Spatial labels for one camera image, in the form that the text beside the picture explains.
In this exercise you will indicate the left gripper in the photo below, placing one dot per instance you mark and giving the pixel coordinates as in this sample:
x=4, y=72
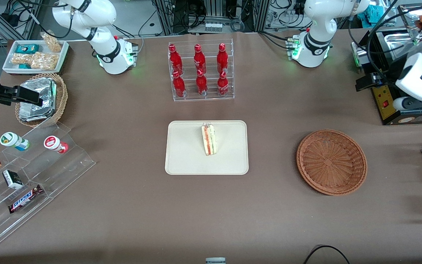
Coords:
x=391, y=72

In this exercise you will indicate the triangle sandwich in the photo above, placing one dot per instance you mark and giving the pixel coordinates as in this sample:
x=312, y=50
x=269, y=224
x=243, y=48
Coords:
x=210, y=141

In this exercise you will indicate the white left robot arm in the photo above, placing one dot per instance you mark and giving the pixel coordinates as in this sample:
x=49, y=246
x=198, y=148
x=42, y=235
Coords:
x=317, y=47

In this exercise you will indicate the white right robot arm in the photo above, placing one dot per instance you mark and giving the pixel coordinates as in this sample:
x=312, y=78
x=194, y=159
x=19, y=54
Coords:
x=108, y=55

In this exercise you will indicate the light tan wicker basket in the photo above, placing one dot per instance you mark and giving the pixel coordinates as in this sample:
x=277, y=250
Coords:
x=61, y=99

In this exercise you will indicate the white rectangular snack tray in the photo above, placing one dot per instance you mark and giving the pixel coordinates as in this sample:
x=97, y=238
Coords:
x=63, y=51

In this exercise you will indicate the brown round wicker basket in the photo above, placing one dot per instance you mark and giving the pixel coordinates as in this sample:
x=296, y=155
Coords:
x=332, y=161

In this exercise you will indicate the beige plastic tray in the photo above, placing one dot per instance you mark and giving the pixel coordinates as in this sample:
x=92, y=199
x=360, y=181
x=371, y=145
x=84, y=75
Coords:
x=181, y=154

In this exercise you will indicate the aluminium foil container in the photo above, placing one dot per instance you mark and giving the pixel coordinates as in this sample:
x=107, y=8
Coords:
x=35, y=113

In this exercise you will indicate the black food warmer case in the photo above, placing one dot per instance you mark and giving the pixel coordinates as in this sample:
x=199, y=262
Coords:
x=383, y=108

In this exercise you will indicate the small teal snack packet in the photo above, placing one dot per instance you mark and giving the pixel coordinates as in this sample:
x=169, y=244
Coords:
x=24, y=66

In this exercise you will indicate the green white yogurt cup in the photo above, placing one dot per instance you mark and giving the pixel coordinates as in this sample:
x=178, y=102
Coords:
x=11, y=141

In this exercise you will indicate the large clear snack bag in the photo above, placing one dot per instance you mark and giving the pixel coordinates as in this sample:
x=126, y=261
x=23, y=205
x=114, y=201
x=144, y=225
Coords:
x=44, y=60

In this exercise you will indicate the steel food pan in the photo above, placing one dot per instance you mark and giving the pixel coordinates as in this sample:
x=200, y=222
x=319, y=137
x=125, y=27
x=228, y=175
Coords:
x=394, y=40

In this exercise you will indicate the teal snack box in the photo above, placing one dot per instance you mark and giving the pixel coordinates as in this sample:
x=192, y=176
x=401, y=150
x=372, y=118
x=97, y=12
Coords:
x=27, y=48

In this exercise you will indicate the red strawberry yogurt cup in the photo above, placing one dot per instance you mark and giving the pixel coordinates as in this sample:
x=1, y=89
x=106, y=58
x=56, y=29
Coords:
x=53, y=143

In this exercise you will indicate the teal cloth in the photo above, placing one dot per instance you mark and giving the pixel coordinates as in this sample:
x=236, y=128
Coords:
x=372, y=14

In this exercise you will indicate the black white drink carton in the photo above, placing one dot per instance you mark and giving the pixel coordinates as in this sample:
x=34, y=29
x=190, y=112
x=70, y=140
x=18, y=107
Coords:
x=12, y=179

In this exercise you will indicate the clear acrylic stepped shelf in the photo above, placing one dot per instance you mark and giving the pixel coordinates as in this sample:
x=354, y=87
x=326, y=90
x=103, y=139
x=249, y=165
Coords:
x=75, y=165

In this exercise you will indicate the Snickers chocolate bar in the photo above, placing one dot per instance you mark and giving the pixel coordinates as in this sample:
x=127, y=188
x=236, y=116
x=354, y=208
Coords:
x=24, y=200

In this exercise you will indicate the red cola bottle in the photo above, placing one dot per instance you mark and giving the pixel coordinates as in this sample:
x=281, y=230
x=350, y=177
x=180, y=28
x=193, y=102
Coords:
x=199, y=58
x=178, y=86
x=174, y=58
x=223, y=85
x=201, y=84
x=222, y=58

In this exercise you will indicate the white power strip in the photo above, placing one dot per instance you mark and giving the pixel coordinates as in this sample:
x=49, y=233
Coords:
x=213, y=26

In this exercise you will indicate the clear acrylic bottle rack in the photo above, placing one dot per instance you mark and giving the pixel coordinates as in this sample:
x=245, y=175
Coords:
x=189, y=44

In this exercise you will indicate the small grey device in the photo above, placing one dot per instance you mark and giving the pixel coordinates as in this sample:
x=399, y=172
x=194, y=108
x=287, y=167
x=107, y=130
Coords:
x=215, y=261

